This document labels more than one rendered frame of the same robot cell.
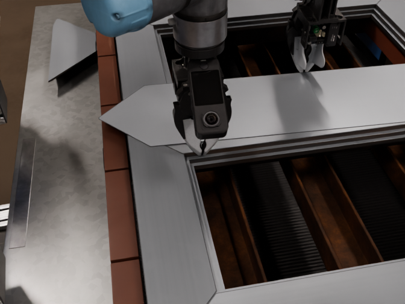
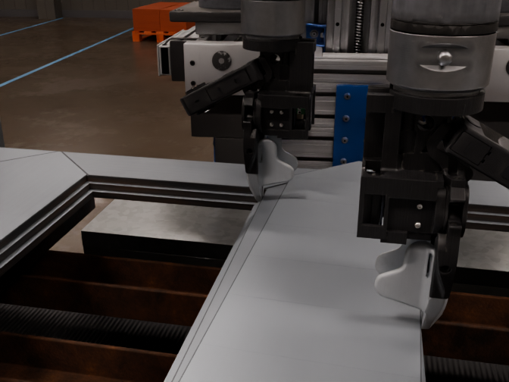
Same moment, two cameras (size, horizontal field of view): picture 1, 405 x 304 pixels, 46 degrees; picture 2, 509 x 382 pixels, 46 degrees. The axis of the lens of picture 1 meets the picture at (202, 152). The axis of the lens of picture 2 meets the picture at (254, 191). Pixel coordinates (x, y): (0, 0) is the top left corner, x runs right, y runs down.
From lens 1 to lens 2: 1.12 m
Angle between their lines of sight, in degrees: 90
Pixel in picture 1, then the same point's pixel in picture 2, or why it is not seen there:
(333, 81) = (370, 346)
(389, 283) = not seen: outside the picture
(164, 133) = (310, 184)
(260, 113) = (310, 245)
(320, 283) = (27, 211)
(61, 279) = (236, 220)
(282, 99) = (337, 271)
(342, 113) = (260, 317)
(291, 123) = (268, 262)
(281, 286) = (53, 195)
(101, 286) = (213, 235)
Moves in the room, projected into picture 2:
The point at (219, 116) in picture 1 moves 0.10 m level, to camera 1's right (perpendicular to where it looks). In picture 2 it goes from (194, 89) to (151, 108)
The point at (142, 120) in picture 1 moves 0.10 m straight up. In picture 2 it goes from (341, 177) to (345, 108)
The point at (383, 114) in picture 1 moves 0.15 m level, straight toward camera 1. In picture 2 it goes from (220, 366) to (123, 290)
